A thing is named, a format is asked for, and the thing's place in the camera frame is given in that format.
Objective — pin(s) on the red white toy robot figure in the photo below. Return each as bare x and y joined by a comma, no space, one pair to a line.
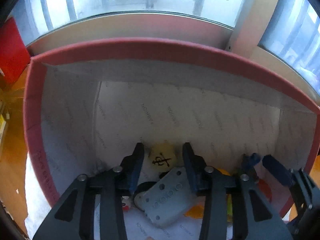
126,205

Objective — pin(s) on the white towel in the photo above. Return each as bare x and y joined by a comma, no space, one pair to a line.
37,205

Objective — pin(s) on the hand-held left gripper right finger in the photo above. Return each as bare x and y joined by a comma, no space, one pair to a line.
188,170

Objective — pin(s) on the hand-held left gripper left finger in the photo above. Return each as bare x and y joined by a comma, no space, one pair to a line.
136,170

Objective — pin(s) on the pink cardboard box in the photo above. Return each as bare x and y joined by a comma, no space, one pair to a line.
175,112

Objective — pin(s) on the orange plastic cone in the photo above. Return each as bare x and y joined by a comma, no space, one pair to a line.
265,192

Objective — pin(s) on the red gift box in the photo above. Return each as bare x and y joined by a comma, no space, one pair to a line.
12,50

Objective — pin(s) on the blue clip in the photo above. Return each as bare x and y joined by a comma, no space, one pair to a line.
251,160

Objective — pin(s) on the round wooden chess piece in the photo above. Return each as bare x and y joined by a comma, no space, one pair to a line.
162,157

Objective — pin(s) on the grey plastic block with holes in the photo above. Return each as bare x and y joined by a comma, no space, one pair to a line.
170,197

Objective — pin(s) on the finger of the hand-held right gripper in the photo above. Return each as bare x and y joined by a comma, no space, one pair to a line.
276,168
247,176

